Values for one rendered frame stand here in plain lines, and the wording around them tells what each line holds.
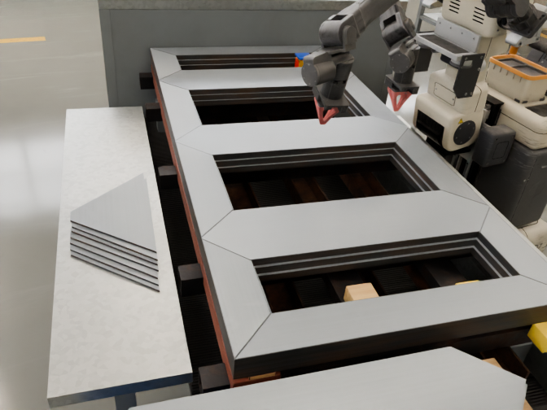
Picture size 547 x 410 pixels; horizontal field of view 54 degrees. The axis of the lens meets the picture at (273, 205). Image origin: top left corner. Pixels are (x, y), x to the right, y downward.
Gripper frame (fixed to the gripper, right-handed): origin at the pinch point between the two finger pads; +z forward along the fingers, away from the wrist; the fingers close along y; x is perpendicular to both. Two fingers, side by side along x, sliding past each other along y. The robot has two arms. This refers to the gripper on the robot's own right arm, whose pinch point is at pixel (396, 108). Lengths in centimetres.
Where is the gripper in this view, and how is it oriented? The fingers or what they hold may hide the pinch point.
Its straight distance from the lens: 172.3
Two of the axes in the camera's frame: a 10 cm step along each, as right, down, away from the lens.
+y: 2.8, 5.6, -7.8
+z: -0.8, 8.2, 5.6
